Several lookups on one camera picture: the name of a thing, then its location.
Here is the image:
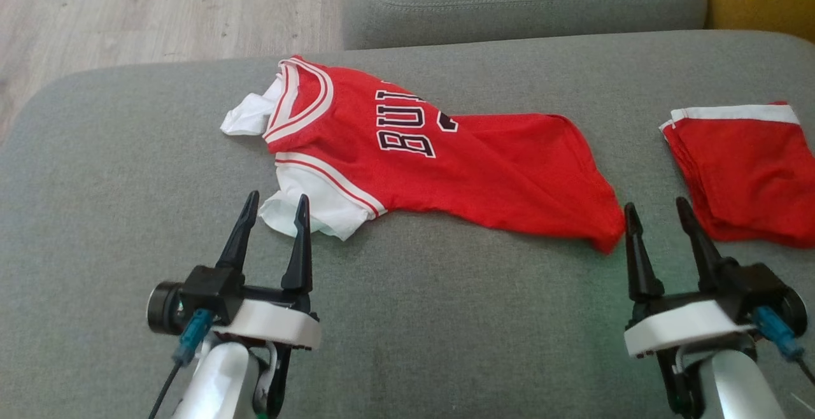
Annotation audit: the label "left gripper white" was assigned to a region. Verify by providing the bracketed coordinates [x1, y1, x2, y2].
[213, 190, 322, 419]

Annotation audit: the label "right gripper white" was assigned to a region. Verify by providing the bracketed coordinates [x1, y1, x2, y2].
[623, 196, 758, 419]

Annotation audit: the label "red shorts with white band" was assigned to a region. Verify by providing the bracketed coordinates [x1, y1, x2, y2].
[659, 102, 815, 249]

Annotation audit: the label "red Bulls jersey white sleeves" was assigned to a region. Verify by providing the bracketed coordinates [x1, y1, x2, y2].
[220, 55, 626, 255]

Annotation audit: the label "large grey fabric sofa seat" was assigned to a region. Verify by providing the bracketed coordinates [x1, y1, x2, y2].
[0, 29, 815, 419]

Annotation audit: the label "left camera cable blue plug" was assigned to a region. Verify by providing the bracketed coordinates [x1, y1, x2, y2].
[148, 309, 216, 419]

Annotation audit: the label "camera cable blue plug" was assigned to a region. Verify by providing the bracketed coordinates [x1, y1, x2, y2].
[148, 309, 216, 419]
[751, 308, 815, 385]

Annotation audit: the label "right camera cable blue plug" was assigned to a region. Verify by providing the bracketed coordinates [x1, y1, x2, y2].
[751, 308, 815, 385]

